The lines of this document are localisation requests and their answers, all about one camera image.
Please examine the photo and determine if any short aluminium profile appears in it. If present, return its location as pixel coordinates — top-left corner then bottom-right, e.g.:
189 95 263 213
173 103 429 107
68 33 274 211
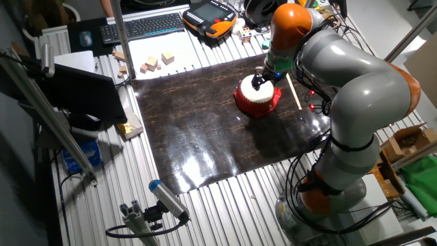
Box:
119 200 160 246

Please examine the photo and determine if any blue tissue pack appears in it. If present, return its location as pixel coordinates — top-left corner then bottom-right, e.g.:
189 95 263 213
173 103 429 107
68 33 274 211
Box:
61 140 102 173

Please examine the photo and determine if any white box with gold foil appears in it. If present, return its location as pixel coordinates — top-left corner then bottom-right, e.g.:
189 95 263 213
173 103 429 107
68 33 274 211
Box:
117 105 144 140

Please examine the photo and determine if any long aluminium frame beam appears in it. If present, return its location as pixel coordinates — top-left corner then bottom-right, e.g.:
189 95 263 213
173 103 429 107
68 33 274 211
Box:
0 47 98 185

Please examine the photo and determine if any white flat box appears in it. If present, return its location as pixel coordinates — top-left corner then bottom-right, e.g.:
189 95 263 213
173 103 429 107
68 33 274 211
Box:
53 50 96 74

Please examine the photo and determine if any brown cardboard sheet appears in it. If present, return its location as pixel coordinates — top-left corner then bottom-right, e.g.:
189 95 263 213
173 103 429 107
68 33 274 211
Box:
404 32 437 100

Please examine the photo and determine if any person forearm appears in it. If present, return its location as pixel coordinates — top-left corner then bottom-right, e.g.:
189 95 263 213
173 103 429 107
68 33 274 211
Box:
99 0 115 18

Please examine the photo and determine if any green cloth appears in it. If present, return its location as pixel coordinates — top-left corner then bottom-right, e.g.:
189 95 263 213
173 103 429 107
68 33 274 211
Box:
401 155 437 218

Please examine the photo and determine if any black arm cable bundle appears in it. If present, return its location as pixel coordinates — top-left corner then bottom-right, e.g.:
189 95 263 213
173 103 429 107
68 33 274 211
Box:
285 30 395 236

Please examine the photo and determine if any open cardboard box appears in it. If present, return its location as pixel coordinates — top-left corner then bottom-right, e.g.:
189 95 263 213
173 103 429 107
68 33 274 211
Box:
380 122 437 164

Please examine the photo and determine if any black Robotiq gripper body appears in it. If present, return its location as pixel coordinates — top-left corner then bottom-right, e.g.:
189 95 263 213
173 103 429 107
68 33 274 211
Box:
254 64 284 85

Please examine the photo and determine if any dark marble pattern mat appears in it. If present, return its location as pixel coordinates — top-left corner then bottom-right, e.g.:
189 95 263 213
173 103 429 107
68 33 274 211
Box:
132 53 337 195

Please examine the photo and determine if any white rounded plastic object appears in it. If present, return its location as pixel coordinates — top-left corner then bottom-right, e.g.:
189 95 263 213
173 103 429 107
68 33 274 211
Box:
231 17 246 35

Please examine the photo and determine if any Rubik's cube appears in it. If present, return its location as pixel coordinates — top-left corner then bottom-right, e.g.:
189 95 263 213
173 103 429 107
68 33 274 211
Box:
238 27 253 44

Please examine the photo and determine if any aluminium upright post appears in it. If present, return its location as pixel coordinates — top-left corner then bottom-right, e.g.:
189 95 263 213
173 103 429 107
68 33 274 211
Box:
109 0 137 80

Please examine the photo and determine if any white paper sheet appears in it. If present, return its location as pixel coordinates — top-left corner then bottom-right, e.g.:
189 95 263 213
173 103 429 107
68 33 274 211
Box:
128 29 202 80

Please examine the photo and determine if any grey computer mouse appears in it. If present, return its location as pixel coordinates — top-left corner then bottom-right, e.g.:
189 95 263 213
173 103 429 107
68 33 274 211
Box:
79 30 94 48

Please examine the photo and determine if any black computer keyboard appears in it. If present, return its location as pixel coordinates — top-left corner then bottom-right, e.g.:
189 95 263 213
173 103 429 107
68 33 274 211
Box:
99 12 186 45

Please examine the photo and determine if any wooden drumstick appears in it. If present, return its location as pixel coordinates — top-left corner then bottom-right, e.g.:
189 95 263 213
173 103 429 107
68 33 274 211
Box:
285 72 303 111

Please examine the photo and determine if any orange black teach pendant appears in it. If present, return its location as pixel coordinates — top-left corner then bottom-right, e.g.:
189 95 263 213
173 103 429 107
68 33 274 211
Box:
182 0 238 39

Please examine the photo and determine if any white board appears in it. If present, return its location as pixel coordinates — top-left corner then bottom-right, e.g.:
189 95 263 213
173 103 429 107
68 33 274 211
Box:
348 174 404 245

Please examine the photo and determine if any silver depth camera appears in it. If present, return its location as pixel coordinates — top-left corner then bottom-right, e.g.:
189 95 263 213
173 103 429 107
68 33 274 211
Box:
40 42 55 78

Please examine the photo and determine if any orange cardboard box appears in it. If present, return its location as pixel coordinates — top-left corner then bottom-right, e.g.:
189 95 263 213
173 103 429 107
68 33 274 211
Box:
368 150 406 201

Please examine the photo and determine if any black mouse pad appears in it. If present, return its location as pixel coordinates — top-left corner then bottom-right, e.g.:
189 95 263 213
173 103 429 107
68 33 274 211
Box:
66 16 115 57

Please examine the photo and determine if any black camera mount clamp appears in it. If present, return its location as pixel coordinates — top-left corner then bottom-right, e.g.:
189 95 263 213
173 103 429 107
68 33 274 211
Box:
143 201 165 230

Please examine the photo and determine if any black camera cable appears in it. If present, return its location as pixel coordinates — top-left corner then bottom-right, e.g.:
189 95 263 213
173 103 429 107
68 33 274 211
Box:
104 218 188 239

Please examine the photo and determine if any silver camera with blue end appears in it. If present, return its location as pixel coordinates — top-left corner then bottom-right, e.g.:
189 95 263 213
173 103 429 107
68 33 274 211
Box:
148 179 191 221

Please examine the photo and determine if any medium wooden block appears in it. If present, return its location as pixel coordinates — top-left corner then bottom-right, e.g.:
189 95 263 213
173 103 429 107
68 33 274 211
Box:
145 55 158 72

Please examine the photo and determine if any aluminium frame bar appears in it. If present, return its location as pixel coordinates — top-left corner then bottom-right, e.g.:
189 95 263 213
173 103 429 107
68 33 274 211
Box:
384 5 437 63
391 139 437 172

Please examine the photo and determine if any black filament spool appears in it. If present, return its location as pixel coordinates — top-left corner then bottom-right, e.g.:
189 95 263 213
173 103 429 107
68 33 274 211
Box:
244 0 290 27

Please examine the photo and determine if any black monitor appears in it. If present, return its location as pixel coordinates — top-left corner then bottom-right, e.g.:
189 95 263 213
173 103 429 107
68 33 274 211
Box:
33 63 128 126

